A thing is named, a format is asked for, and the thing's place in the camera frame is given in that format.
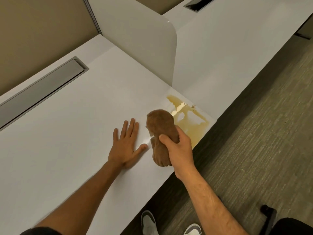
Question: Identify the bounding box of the person's left hand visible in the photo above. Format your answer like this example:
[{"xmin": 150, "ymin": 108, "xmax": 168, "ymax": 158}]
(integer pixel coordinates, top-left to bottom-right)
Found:
[{"xmin": 108, "ymin": 118, "xmax": 148, "ymax": 169}]

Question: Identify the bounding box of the person's right hand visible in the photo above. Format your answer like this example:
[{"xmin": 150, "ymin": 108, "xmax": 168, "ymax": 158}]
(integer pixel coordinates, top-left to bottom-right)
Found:
[{"xmin": 159, "ymin": 126, "xmax": 196, "ymax": 180}]

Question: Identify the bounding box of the brown cleaning cloth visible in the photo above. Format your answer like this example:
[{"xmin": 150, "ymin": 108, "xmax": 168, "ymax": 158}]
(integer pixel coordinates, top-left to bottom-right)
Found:
[{"xmin": 146, "ymin": 109, "xmax": 180, "ymax": 167}]

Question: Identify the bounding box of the person's left forearm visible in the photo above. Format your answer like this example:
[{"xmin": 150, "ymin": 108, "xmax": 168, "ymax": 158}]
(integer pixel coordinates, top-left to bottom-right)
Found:
[{"xmin": 34, "ymin": 161, "xmax": 123, "ymax": 235}]

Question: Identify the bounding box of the person's right forearm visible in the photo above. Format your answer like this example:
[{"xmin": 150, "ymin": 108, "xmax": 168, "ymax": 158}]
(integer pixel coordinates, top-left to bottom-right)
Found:
[{"xmin": 175, "ymin": 167, "xmax": 248, "ymax": 235}]

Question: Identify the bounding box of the yellow liquid spill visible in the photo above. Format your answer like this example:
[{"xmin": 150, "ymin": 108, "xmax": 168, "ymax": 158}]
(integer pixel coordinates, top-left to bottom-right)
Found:
[{"xmin": 166, "ymin": 95, "xmax": 210, "ymax": 149}]

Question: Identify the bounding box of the person's left white shoe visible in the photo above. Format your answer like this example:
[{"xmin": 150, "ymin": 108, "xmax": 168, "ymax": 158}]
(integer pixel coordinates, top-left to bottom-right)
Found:
[{"xmin": 141, "ymin": 210, "xmax": 159, "ymax": 235}]

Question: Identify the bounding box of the person's white shoe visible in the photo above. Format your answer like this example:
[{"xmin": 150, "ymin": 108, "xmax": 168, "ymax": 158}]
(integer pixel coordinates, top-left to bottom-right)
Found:
[
  {"xmin": 183, "ymin": 223, "xmax": 202, "ymax": 235},
  {"xmin": 141, "ymin": 210, "xmax": 159, "ymax": 235}
]

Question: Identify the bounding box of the person's right white shoe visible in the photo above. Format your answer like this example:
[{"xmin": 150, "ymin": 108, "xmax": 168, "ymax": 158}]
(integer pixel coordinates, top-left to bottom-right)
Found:
[{"xmin": 183, "ymin": 223, "xmax": 202, "ymax": 235}]

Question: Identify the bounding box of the white desk divider panel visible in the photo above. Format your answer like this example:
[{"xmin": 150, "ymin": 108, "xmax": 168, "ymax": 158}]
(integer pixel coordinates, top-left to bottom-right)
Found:
[{"xmin": 87, "ymin": 0, "xmax": 177, "ymax": 87}]

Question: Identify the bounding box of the person's black sleeve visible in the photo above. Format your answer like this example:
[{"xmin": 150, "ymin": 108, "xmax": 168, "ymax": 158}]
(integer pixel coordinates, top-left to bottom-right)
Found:
[{"xmin": 20, "ymin": 227, "xmax": 63, "ymax": 235}]

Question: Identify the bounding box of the black chair base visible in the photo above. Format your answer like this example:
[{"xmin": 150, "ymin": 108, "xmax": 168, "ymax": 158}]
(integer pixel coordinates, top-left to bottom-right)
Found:
[{"xmin": 260, "ymin": 205, "xmax": 278, "ymax": 235}]

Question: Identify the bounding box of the dark desk leg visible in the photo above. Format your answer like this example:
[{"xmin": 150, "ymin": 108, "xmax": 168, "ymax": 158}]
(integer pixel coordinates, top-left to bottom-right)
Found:
[{"xmin": 294, "ymin": 14, "xmax": 313, "ymax": 40}]

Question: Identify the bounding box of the grey cable tray lid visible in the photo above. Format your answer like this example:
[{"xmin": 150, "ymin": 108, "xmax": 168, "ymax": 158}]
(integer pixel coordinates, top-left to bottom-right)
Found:
[{"xmin": 0, "ymin": 56, "xmax": 90, "ymax": 132}]

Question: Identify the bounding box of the grey partition frame strip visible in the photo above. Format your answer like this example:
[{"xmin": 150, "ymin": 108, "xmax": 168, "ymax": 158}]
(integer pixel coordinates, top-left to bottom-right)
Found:
[{"xmin": 82, "ymin": 0, "xmax": 102, "ymax": 35}]

